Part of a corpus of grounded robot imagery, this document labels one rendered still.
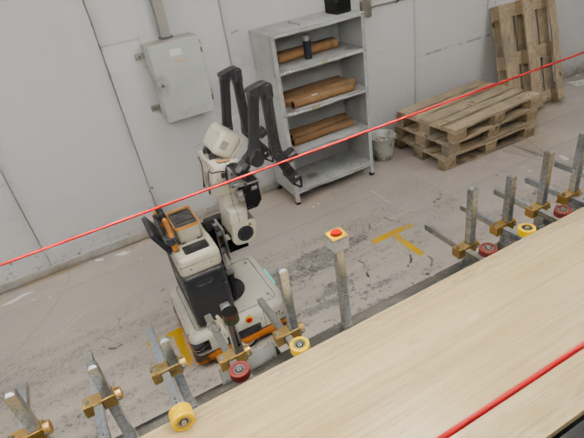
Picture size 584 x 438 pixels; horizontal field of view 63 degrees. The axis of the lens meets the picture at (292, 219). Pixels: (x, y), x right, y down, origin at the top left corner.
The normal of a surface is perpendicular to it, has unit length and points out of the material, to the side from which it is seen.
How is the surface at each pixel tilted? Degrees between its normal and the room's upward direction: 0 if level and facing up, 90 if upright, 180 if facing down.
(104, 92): 90
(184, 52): 90
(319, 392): 0
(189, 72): 90
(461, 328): 0
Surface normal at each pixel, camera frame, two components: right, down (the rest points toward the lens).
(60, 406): -0.14, -0.83
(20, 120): 0.46, 0.42
